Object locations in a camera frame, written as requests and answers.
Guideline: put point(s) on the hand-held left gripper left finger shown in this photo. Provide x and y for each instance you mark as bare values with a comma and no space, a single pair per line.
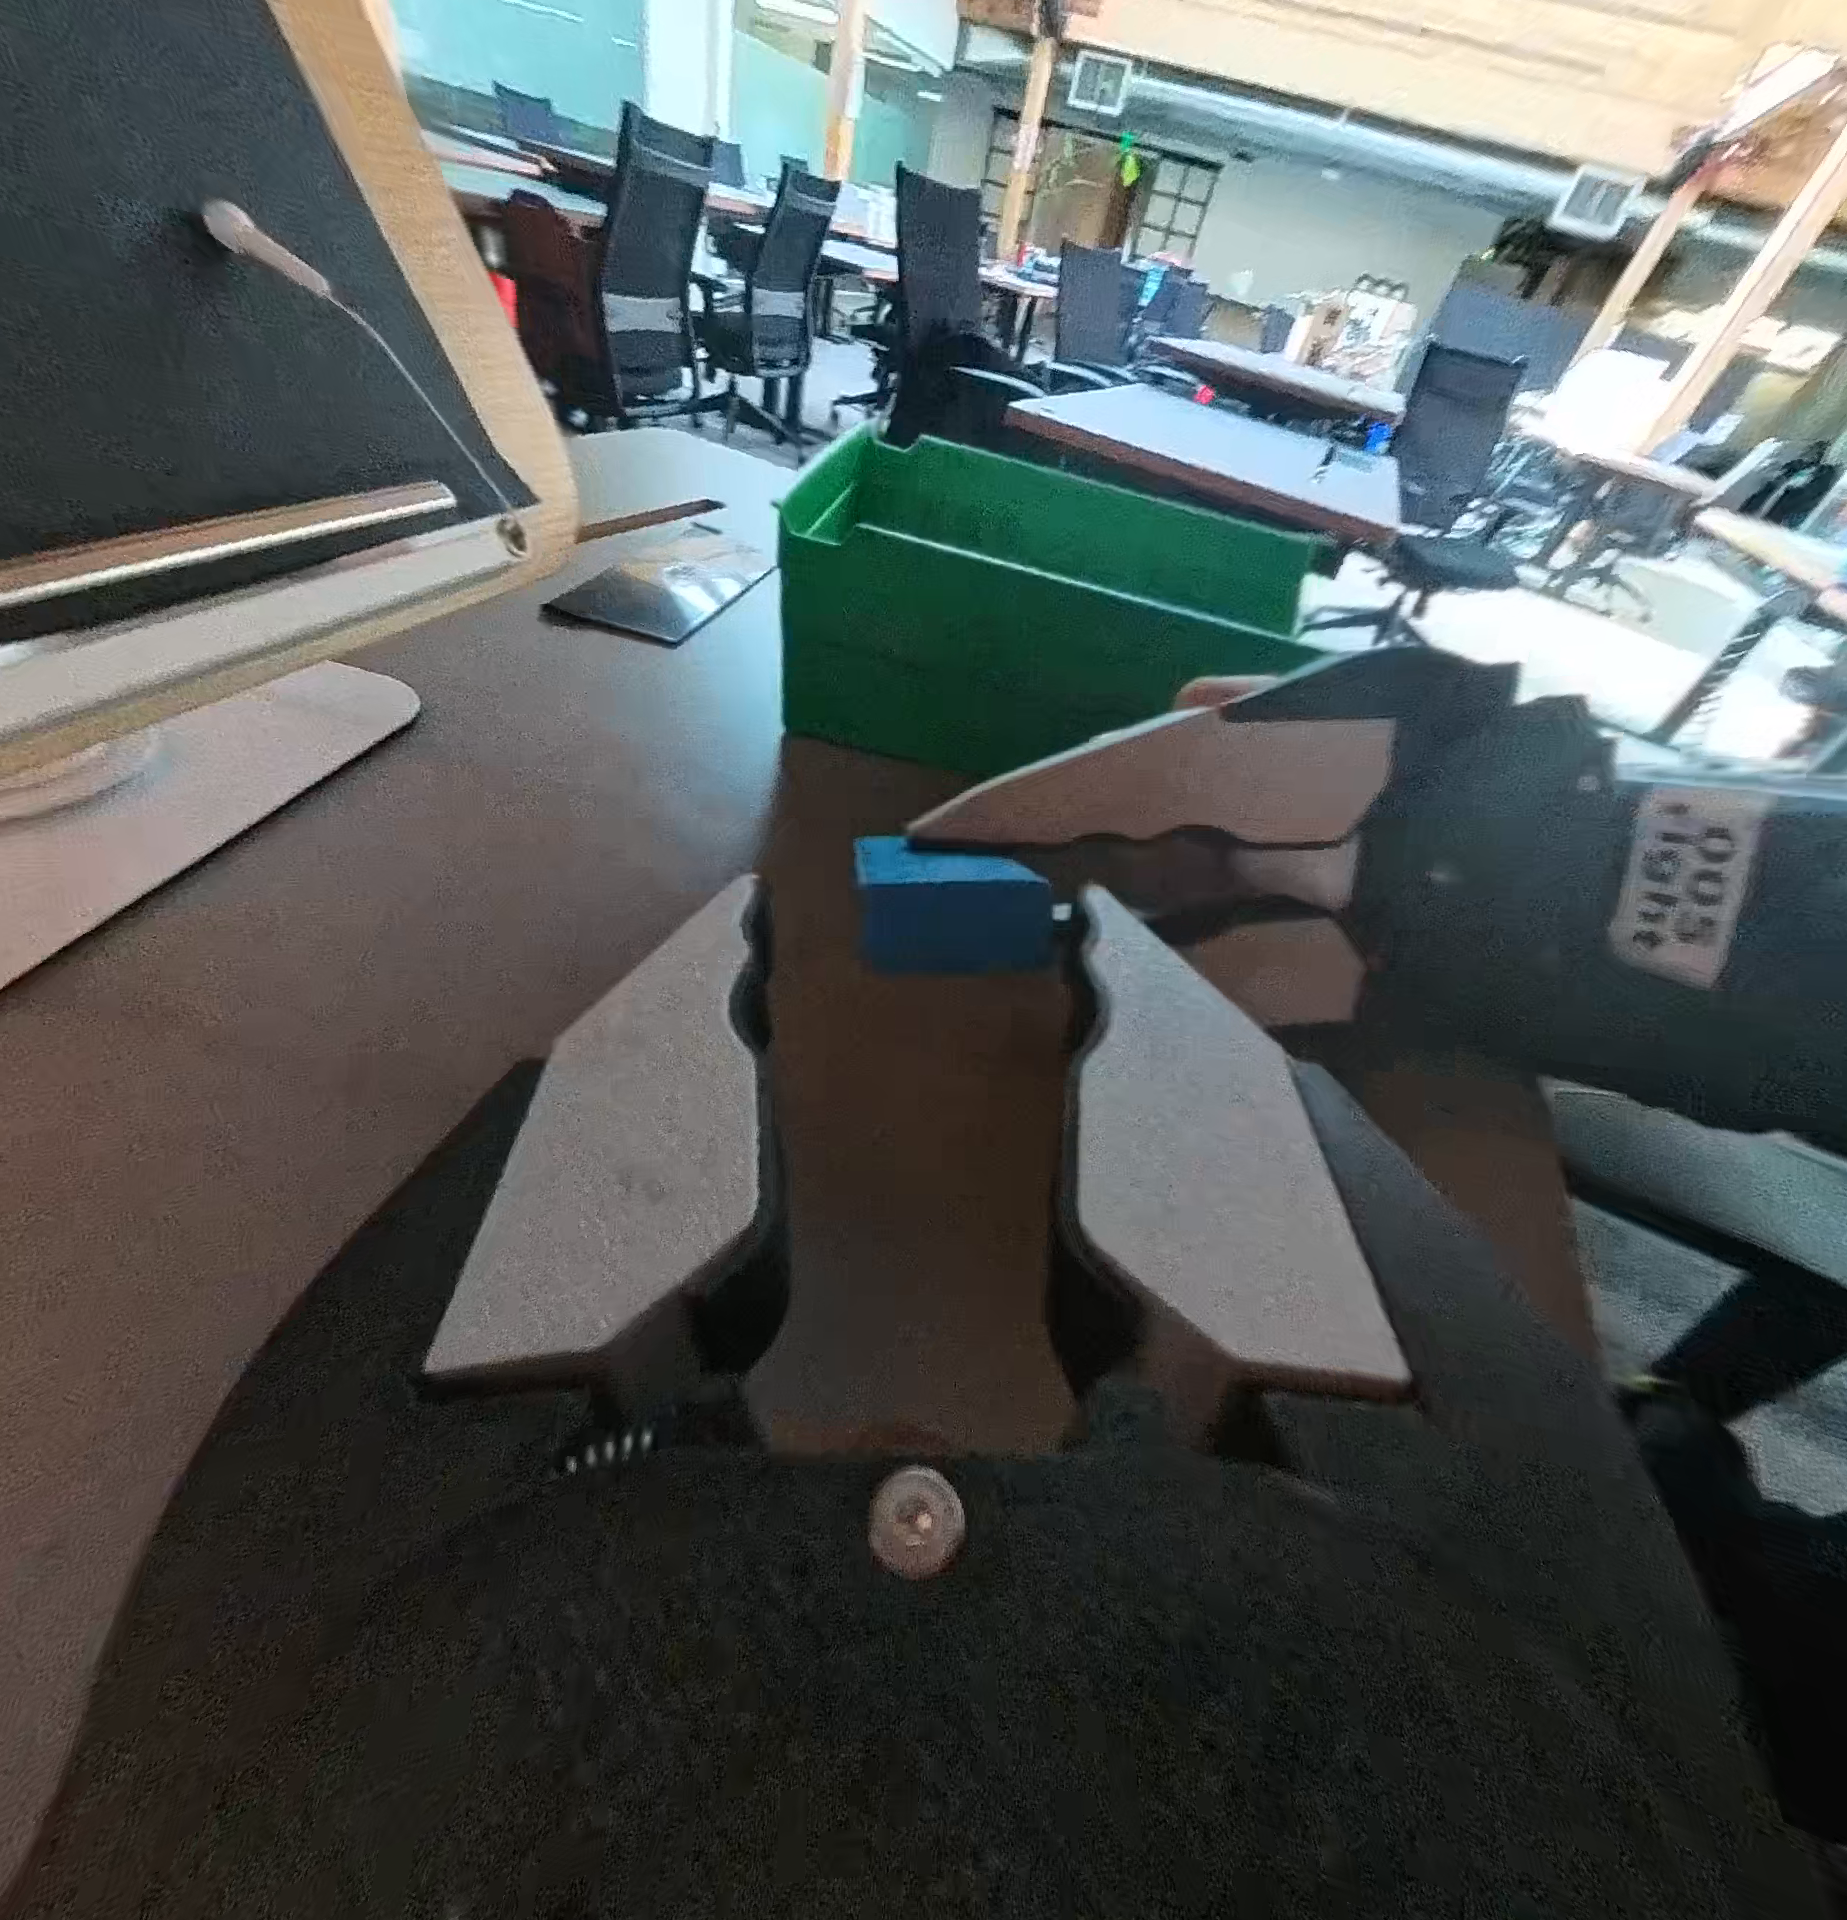
610,1185

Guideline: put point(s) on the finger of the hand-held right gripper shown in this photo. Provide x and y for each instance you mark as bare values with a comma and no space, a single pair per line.
1164,781
1290,874

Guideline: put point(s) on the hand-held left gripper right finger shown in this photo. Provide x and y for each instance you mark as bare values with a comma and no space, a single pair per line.
1222,1202

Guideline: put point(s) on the stack of green bins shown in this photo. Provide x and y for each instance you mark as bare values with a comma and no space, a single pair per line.
1013,630

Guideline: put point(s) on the blue block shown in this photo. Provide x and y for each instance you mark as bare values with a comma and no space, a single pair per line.
954,907

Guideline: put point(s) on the grey office desk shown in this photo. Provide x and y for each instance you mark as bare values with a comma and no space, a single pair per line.
1211,451

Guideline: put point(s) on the dark grey seat chair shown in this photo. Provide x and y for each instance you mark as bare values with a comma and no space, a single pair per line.
1688,1185

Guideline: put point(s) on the black office chair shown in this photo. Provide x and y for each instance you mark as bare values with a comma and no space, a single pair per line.
1449,451
774,299
938,299
653,268

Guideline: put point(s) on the long work desk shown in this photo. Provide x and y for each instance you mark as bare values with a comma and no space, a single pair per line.
1791,563

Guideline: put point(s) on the black flat plate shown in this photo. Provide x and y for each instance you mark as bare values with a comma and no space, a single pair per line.
653,599

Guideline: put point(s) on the brown rod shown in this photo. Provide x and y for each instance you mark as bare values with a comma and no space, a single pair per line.
653,519

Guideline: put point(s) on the silver clamp bar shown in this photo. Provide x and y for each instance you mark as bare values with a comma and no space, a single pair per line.
188,630

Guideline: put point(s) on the black board with wooden edge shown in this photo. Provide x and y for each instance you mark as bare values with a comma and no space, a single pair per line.
156,268

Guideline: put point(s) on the silver ventilation duct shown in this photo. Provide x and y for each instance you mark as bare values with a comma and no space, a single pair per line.
1313,149

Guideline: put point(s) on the wall air vent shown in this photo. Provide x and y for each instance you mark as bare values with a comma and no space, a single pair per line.
1099,83
1597,204

